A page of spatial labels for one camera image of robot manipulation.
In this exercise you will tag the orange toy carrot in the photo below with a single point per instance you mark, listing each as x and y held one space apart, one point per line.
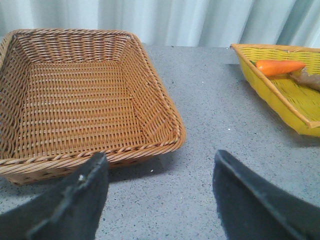
278 67

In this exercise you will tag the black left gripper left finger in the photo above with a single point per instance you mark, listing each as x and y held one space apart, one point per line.
71 210

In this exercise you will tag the white pleated curtain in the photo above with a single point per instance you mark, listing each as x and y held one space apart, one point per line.
190 23

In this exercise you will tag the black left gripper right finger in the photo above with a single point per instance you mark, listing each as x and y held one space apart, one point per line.
252 208

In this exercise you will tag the brown wicker basket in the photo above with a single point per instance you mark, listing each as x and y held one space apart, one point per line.
66 94

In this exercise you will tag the yellow woven basket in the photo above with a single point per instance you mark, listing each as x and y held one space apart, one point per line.
298 106

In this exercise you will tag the brown ginger root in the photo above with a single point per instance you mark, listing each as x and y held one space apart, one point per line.
303 78

